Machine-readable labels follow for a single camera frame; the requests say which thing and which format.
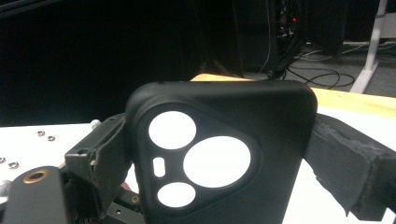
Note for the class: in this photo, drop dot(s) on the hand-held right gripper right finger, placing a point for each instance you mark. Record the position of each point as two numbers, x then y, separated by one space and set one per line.
351 168

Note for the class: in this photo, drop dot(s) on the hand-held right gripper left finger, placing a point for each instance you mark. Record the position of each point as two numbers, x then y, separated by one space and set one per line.
99 161

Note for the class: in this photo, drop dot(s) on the black phone case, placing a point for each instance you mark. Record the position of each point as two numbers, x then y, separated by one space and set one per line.
249 109

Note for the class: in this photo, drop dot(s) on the white metal stand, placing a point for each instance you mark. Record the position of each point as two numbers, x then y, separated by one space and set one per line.
370 56

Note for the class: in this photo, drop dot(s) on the black equipment rack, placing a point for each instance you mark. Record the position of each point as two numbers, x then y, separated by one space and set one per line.
288 31

